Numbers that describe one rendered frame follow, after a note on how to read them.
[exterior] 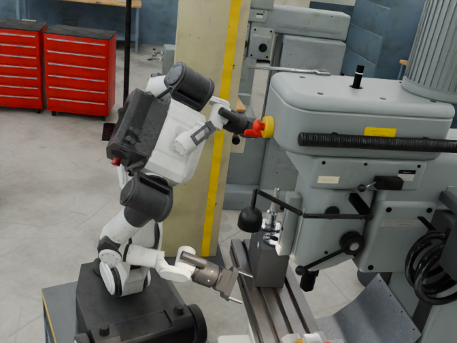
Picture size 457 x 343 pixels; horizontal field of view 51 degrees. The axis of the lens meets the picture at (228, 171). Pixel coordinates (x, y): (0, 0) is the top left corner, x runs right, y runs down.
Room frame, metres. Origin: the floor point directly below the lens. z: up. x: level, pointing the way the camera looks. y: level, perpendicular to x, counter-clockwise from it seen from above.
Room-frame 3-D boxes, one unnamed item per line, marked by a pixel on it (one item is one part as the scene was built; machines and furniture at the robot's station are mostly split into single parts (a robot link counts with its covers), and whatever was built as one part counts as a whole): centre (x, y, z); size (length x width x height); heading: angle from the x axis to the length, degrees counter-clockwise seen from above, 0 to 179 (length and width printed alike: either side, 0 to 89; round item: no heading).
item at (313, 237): (1.29, -0.32, 1.47); 0.21 x 0.19 x 0.32; 14
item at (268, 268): (1.66, -0.21, 1.06); 0.22 x 0.12 x 0.20; 8
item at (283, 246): (1.27, -0.21, 1.44); 0.04 x 0.04 x 0.21; 14
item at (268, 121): (1.24, -0.09, 1.76); 0.06 x 0.02 x 0.06; 14
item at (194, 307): (1.77, 0.06, 0.50); 0.20 x 0.05 x 0.20; 32
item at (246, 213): (1.20, -0.08, 1.49); 0.07 x 0.07 x 0.06
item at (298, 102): (1.30, -0.33, 1.81); 0.47 x 0.26 x 0.16; 104
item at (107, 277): (1.86, 0.43, 0.68); 0.21 x 0.20 x 0.13; 32
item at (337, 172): (1.30, -0.35, 1.68); 0.34 x 0.24 x 0.10; 104
